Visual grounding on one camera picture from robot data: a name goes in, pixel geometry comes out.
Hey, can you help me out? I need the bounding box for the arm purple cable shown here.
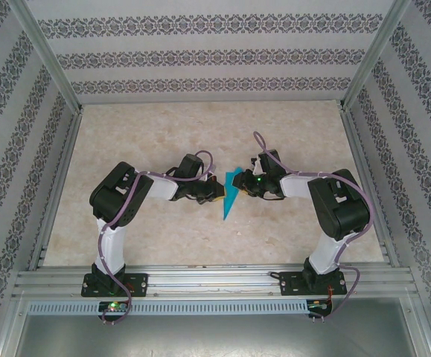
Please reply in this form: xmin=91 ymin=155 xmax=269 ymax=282
xmin=252 ymin=130 xmax=374 ymax=321
xmin=95 ymin=149 xmax=216 ymax=327

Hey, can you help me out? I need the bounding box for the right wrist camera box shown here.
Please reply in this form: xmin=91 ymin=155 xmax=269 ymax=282
xmin=245 ymin=158 xmax=264 ymax=176

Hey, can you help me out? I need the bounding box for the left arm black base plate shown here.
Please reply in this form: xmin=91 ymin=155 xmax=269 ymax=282
xmin=82 ymin=273 xmax=150 ymax=298

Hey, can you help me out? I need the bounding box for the aluminium mounting rail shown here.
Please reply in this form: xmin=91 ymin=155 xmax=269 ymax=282
xmin=12 ymin=264 xmax=415 ymax=298

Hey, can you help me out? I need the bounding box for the blue paper sheet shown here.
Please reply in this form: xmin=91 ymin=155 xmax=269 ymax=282
xmin=222 ymin=167 xmax=246 ymax=222

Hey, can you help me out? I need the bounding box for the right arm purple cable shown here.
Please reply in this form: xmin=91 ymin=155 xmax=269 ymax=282
xmin=252 ymin=130 xmax=374 ymax=321

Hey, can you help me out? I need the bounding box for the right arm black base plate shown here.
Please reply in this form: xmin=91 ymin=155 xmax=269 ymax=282
xmin=280 ymin=271 xmax=346 ymax=297

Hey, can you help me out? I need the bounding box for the slotted grey cable duct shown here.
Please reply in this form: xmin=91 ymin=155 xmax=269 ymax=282
xmin=27 ymin=300 xmax=309 ymax=316

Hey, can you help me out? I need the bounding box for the aluminium side rail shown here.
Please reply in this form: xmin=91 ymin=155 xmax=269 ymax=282
xmin=339 ymin=106 xmax=400 ymax=267
xmin=28 ymin=106 xmax=84 ymax=271

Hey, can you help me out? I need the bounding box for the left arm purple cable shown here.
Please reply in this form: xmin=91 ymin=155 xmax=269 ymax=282
xmin=95 ymin=149 xmax=216 ymax=327

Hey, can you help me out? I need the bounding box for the aluminium frame post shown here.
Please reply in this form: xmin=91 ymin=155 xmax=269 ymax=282
xmin=8 ymin=0 xmax=84 ymax=112
xmin=0 ymin=293 xmax=28 ymax=357
xmin=339 ymin=0 xmax=413 ymax=111
xmin=400 ymin=297 xmax=431 ymax=357

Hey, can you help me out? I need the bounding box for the grey metal sheet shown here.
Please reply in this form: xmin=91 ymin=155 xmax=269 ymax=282
xmin=13 ymin=314 xmax=417 ymax=357

